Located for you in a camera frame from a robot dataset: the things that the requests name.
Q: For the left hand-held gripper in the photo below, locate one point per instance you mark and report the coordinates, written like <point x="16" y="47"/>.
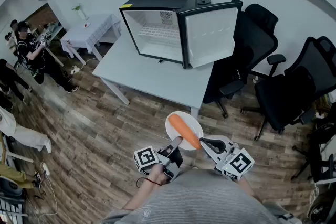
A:
<point x="145" y="158"/>

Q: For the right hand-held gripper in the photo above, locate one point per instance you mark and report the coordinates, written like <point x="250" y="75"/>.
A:
<point x="239" y="164"/>

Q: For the orange carrot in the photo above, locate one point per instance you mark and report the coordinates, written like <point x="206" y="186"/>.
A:
<point x="183" y="128"/>

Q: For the white round plate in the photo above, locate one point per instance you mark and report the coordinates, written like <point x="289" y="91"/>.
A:
<point x="194" y="126"/>

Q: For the person's right forearm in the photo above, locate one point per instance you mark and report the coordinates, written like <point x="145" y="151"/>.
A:
<point x="248" y="189"/>

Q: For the person's left forearm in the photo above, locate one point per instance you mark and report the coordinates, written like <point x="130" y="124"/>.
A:
<point x="141" y="194"/>

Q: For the person's left hand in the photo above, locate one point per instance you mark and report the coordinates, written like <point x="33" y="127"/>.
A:
<point x="159" y="174"/>

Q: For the person's grey striped shirt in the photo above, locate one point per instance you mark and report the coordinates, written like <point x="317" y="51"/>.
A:
<point x="199" y="199"/>

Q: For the black office chair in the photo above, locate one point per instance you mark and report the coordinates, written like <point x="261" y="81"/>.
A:
<point x="252" y="42"/>
<point x="288" y="97"/>
<point x="319" y="154"/>

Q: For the white power strip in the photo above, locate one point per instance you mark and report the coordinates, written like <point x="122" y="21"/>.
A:
<point x="75" y="70"/>
<point x="45" y="169"/>

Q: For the table with checked cloth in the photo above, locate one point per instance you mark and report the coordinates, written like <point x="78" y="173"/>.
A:
<point x="89" y="34"/>

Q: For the black round lid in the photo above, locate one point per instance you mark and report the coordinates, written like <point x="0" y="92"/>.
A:
<point x="203" y="0"/>

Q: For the small white dish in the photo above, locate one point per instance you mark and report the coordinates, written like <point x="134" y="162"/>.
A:
<point x="86" y="25"/>

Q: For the white vase with green plant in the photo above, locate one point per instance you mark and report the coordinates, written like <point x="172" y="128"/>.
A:
<point x="82" y="13"/>

